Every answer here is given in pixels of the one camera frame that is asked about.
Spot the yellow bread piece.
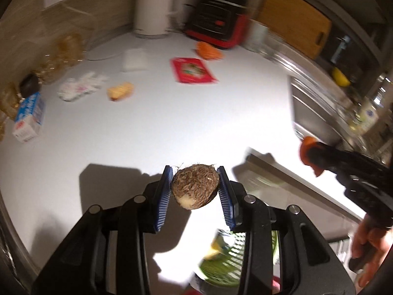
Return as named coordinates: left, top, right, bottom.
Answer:
left=107, top=82, right=135, bottom=101

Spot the person right hand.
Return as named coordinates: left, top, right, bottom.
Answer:
left=350, top=213, right=393, bottom=289

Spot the dish soap bottle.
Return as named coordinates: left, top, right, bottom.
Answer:
left=357, top=98, right=378, bottom=135

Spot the white ceramic cup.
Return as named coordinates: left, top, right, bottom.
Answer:
left=242, top=19, right=268, bottom=53

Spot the red black blender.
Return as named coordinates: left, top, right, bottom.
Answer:
left=184, top=0, right=248, bottom=49

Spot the white sponge block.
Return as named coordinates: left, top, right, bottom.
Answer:
left=122, top=48, right=149, bottom=72

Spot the dark round jar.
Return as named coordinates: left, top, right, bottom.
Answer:
left=19, top=73, right=41, bottom=99

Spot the red snack wrapper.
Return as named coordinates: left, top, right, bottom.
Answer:
left=170, top=57, right=217, bottom=84

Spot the white electric kettle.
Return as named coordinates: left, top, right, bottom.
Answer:
left=134, top=0, right=181, bottom=39

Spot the orange mesh scrubber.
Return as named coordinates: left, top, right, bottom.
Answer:
left=196, top=41, right=224, bottom=61

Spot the green plastic trash basket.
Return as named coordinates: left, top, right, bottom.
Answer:
left=198, top=228, right=282, bottom=287

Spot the wooden cutting board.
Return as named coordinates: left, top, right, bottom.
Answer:
left=256, top=0, right=332, bottom=60

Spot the amber glass jar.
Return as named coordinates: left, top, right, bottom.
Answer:
left=57, top=33, right=84, bottom=67
left=34, top=54, right=66, bottom=85

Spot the yellow bowl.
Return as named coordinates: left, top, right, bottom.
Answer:
left=331, top=67, right=351, bottom=88

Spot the white plastic wrapper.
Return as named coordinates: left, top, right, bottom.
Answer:
left=57, top=71, right=109, bottom=102

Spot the blue white milk carton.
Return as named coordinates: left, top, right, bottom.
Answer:
left=13, top=92, right=45, bottom=143

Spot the stainless steel sink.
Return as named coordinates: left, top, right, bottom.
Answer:
left=289, top=76, right=367, bottom=154

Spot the brown hairy taro root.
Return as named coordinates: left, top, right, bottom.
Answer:
left=170, top=164, right=219, bottom=210

